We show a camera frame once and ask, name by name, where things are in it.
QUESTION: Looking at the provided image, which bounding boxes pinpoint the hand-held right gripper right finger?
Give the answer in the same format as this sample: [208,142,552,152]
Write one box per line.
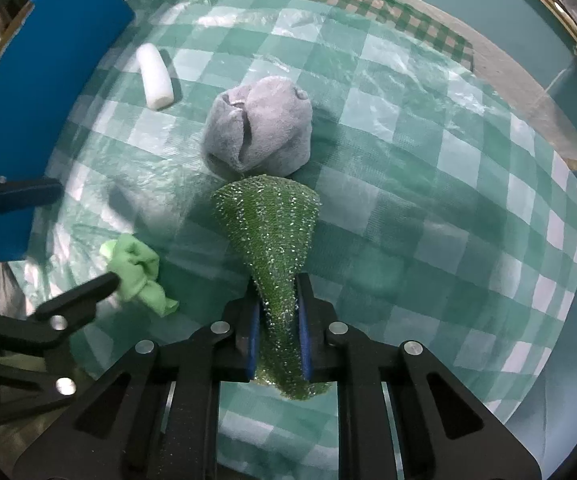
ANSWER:
[295,272,542,480]

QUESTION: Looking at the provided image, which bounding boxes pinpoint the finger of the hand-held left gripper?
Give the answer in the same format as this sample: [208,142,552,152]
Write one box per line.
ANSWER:
[0,271,122,428]
[0,158,64,233]

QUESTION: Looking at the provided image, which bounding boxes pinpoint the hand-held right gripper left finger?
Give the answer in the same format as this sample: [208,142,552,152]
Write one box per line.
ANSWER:
[12,287,262,480]

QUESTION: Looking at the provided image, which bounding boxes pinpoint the light green cloth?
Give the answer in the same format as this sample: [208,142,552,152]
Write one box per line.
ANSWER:
[99,233,180,318]

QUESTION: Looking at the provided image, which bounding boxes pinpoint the green glitter scrubber cloth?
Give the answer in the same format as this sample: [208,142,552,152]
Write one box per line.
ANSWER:
[211,175,335,402]

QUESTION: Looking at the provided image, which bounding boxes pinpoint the blue cardboard box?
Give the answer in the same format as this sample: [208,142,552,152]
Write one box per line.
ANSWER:
[0,0,137,264]

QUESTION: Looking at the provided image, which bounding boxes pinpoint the white foam cylinder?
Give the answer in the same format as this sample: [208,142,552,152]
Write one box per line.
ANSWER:
[136,43,174,111]

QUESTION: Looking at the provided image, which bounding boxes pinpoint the light green checked tablecloth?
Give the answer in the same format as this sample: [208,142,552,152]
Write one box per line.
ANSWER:
[23,0,577,476]

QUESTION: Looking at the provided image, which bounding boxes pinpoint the grey fleece cloth bundle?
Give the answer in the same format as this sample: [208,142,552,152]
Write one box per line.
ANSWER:
[202,75,314,179]

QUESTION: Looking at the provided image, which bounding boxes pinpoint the dark green checked tablecloth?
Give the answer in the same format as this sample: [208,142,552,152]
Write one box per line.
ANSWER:
[158,0,475,68]

